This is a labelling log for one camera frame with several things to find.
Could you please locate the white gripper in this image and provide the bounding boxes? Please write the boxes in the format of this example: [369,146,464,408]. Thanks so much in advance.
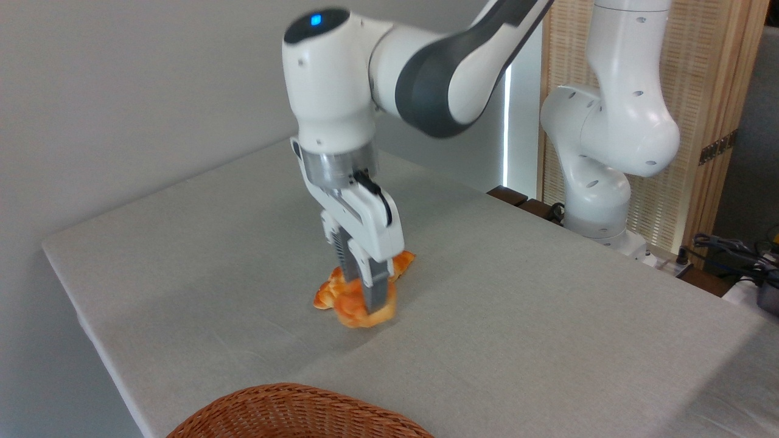
[307,180,406,315]

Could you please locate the round orange bread roll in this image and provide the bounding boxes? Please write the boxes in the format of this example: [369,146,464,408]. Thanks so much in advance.
[334,278,398,330]

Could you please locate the braided golden bread loaf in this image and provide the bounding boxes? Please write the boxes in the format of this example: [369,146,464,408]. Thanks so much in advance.
[313,250,416,310]

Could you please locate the brown wicker basket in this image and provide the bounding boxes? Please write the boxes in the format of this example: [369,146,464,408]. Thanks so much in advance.
[166,383,434,438]

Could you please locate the dark wooden side table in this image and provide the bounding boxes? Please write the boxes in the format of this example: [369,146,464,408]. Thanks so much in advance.
[487,185,568,227]

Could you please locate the grey tablecloth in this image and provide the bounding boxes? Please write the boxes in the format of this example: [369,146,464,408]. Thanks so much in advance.
[41,139,779,438]

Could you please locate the vertical white light strip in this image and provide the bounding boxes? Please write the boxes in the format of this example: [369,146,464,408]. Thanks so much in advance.
[502,66,512,188]

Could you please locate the black screen hinge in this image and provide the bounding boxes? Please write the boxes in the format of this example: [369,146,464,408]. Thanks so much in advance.
[699,130,738,166]

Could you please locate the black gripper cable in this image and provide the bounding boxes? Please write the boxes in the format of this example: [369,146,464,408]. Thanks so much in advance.
[353,170,394,228]

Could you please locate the bundle of black cables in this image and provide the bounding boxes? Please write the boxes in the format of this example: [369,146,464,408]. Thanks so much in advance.
[677,233,779,283]

